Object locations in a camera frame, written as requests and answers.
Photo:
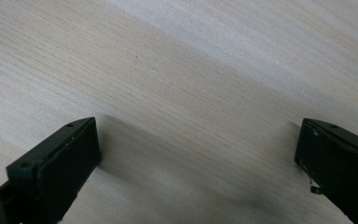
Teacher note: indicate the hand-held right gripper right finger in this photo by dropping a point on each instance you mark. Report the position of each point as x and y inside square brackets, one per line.
[338, 165]

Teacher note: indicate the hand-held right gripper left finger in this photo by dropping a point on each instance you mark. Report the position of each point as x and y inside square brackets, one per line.
[59, 168]

